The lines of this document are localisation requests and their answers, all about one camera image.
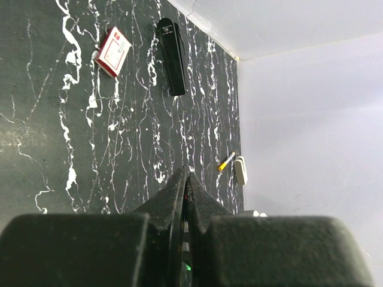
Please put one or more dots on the black stapler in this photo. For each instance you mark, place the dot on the black stapler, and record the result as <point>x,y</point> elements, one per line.
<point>172,48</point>

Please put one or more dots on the small red white box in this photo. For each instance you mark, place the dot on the small red white box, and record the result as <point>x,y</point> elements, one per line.
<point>113,52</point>

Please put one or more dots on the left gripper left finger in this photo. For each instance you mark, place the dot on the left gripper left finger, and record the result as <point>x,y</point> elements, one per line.
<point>139,248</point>

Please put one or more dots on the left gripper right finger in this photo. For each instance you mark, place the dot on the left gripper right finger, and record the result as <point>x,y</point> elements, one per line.
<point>239,250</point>

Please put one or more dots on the white grey eraser block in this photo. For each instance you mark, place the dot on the white grey eraser block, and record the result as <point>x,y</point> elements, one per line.
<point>240,170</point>

